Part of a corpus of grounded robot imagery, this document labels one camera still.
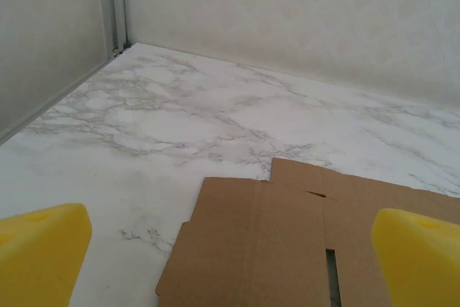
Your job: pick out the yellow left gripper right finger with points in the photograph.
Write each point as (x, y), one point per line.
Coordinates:
(420, 264)

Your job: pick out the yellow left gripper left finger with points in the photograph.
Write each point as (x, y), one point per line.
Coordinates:
(39, 256)

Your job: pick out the brown cardboard box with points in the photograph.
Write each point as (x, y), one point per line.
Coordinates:
(258, 242)

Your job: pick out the aluminium left corner post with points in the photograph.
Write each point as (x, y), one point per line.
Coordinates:
(114, 5)

